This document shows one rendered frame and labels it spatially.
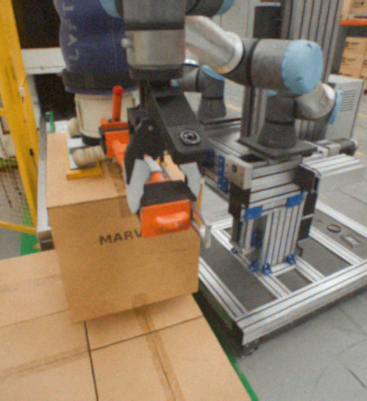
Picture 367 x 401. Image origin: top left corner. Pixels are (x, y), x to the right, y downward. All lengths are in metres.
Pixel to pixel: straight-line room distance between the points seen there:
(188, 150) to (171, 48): 0.13
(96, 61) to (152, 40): 0.52
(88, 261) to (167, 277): 0.25
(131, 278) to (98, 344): 0.29
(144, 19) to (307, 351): 1.72
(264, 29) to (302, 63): 0.69
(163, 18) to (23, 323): 1.11
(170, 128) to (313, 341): 1.68
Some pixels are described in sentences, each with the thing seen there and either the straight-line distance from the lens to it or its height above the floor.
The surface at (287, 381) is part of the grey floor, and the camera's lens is 1.77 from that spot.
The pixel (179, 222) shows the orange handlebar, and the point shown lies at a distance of 0.46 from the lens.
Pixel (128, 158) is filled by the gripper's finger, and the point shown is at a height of 1.29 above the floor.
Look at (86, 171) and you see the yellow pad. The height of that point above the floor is 1.09.
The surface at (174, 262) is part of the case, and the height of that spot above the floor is 0.82.
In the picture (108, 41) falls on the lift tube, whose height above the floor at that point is 1.41.
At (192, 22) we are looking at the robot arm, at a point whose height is 1.45.
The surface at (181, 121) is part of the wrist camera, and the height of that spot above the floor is 1.35.
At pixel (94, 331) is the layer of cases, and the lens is 1.20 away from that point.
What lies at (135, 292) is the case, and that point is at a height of 0.74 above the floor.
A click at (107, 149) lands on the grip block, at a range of 0.78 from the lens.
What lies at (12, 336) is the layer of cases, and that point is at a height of 0.54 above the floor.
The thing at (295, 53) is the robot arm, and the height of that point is 1.40.
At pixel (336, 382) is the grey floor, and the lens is 1.84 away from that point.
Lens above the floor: 1.45
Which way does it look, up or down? 29 degrees down
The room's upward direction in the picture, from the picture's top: straight up
